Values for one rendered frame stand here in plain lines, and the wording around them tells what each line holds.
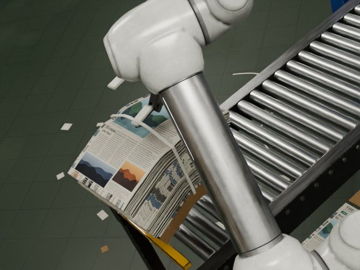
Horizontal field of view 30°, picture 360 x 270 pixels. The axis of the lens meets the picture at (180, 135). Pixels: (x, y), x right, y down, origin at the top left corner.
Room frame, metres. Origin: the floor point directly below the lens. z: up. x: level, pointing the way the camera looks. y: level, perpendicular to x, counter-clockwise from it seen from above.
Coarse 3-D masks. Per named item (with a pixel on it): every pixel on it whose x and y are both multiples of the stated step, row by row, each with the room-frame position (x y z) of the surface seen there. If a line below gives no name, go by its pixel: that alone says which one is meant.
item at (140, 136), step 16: (128, 112) 1.63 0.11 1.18; (112, 128) 1.59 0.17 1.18; (128, 128) 1.56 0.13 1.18; (144, 128) 1.52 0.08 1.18; (160, 128) 1.49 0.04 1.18; (144, 144) 1.46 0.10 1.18; (160, 144) 1.43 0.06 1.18; (176, 144) 1.41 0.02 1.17; (176, 160) 1.40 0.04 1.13; (176, 176) 1.38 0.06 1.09; (192, 176) 1.40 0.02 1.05
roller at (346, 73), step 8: (304, 56) 2.02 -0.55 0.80; (312, 56) 2.00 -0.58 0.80; (312, 64) 1.97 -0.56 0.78; (320, 64) 1.94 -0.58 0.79; (328, 64) 1.91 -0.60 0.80; (336, 64) 1.89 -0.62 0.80; (328, 72) 1.90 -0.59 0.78; (336, 72) 1.87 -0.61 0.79; (344, 72) 1.84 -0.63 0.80; (352, 72) 1.81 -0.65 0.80; (344, 80) 1.83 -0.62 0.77; (352, 80) 1.79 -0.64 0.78
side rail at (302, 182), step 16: (336, 144) 1.52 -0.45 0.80; (352, 144) 1.49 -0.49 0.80; (320, 160) 1.49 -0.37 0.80; (336, 160) 1.46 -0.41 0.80; (352, 160) 1.49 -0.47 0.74; (304, 176) 1.45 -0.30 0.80; (320, 176) 1.43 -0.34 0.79; (336, 176) 1.46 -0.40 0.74; (288, 192) 1.42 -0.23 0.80; (304, 192) 1.40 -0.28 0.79; (320, 192) 1.43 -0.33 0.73; (272, 208) 1.39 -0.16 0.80; (288, 208) 1.38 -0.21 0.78; (304, 208) 1.40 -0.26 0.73; (288, 224) 1.37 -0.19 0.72; (224, 256) 1.29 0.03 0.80
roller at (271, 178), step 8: (248, 160) 1.63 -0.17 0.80; (256, 168) 1.58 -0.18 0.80; (264, 168) 1.56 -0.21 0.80; (256, 176) 1.56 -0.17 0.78; (264, 176) 1.53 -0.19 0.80; (272, 176) 1.51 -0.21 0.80; (280, 176) 1.50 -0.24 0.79; (272, 184) 1.49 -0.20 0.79; (280, 184) 1.47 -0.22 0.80; (288, 184) 1.45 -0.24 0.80; (280, 192) 1.45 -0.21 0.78
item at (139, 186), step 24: (96, 144) 1.57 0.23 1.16; (120, 144) 1.51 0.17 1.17; (72, 168) 1.55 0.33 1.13; (96, 168) 1.49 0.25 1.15; (120, 168) 1.43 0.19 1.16; (144, 168) 1.38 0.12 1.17; (96, 192) 1.41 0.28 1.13; (120, 192) 1.35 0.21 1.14; (144, 192) 1.34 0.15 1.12; (168, 192) 1.36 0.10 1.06; (144, 216) 1.32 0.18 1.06; (168, 216) 1.34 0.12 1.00
